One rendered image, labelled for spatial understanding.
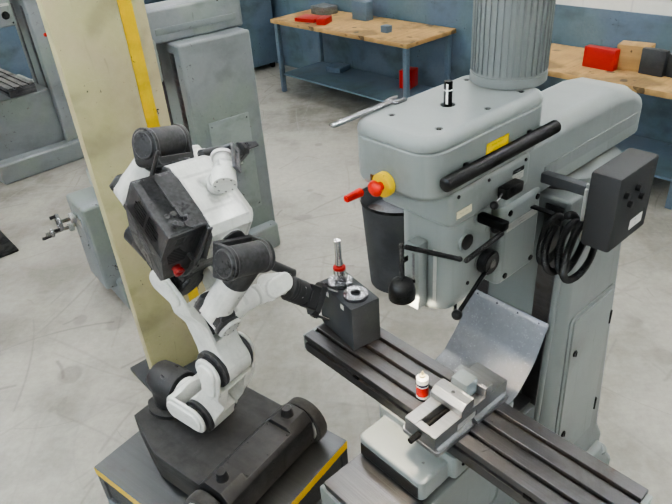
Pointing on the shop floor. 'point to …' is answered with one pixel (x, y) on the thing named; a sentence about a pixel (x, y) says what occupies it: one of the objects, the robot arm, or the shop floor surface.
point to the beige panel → (118, 142)
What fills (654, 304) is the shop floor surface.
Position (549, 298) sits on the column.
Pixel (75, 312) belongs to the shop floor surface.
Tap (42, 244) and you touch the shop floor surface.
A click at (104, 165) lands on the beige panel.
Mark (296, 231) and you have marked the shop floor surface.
